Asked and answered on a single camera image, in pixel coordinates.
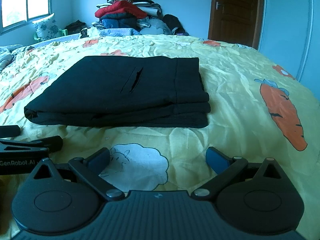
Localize black pants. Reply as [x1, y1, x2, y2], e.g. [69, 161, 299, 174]
[24, 56, 211, 128]

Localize yellow carrot-print bedsheet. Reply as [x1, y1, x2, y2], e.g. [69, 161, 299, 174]
[1, 35, 319, 239]

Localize grey patterned blanket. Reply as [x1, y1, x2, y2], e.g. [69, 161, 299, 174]
[0, 44, 22, 72]

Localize floral pillow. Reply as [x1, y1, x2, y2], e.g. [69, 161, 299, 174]
[32, 14, 60, 41]

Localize green plastic stool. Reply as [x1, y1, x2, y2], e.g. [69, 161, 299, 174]
[33, 29, 68, 42]

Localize blue striped mattress edge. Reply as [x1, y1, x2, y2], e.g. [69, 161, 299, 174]
[27, 27, 141, 48]

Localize dark bag on floor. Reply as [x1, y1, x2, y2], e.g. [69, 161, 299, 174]
[65, 20, 87, 35]

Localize white wardrobe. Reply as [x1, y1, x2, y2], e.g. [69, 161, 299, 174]
[258, 0, 319, 98]

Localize brown wooden door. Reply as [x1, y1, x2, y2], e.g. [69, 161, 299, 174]
[208, 0, 265, 49]

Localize window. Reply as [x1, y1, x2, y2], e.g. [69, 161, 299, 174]
[1, 0, 52, 34]

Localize pile of clothes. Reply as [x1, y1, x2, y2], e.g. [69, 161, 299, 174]
[92, 0, 189, 36]

